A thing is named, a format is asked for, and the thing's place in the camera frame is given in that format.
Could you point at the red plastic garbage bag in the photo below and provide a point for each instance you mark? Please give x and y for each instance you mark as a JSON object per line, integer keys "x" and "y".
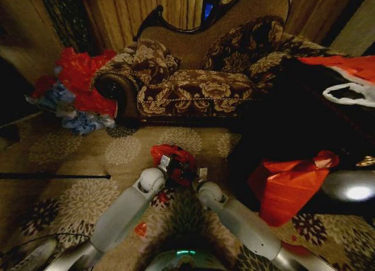
{"x": 164, "y": 151}

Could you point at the grey rounded robot base part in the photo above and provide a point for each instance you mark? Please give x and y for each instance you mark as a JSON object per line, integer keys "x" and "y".
{"x": 38, "y": 255}

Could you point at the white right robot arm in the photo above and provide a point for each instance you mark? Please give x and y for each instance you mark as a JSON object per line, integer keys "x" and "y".
{"x": 240, "y": 224}

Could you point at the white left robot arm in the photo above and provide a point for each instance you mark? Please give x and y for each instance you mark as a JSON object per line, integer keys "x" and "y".
{"x": 123, "y": 212}

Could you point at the large filled red bag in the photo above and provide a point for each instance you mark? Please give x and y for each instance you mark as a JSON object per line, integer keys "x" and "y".
{"x": 284, "y": 186}

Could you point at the white plastic bag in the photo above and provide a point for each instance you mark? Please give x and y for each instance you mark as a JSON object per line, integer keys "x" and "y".
{"x": 356, "y": 98}

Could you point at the flat red plastic bag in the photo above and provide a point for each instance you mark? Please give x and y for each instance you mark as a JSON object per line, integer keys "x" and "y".
{"x": 348, "y": 64}

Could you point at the small red plastic scrap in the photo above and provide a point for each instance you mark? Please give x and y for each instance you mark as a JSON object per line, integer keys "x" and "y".
{"x": 141, "y": 229}

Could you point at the floral upholstered chaise sofa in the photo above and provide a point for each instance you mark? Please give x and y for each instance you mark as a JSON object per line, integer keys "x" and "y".
{"x": 193, "y": 92}

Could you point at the pile of blue plastic bags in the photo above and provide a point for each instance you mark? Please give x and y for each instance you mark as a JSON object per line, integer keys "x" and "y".
{"x": 82, "y": 123}

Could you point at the small floral sofa cushion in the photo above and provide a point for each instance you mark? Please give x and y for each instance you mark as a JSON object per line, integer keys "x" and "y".
{"x": 152, "y": 60}

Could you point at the thin black rod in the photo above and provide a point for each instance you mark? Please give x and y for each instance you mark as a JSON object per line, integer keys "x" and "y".
{"x": 58, "y": 176}

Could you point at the dark wooden table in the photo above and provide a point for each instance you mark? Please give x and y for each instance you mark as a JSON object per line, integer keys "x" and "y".
{"x": 293, "y": 121}

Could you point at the pile of red plastic bags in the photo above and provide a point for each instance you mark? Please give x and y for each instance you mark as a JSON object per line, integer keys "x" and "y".
{"x": 79, "y": 72}

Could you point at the large floral sofa cushion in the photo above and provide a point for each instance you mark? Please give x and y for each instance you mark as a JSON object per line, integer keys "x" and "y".
{"x": 243, "y": 45}

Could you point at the beige pleated curtain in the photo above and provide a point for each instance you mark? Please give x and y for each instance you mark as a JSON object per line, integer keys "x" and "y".
{"x": 140, "y": 13}

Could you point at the dark furniture piece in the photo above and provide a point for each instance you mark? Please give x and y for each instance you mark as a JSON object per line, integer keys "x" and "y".
{"x": 13, "y": 92}

